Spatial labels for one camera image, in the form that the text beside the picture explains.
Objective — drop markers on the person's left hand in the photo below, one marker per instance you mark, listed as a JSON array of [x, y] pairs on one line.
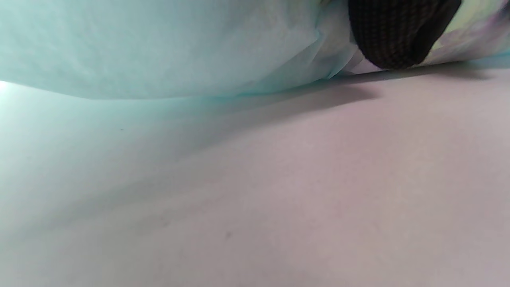
[[398, 32]]

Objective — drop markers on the light blue gift wrapping paper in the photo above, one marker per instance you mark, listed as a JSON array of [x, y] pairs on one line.
[[159, 44]]

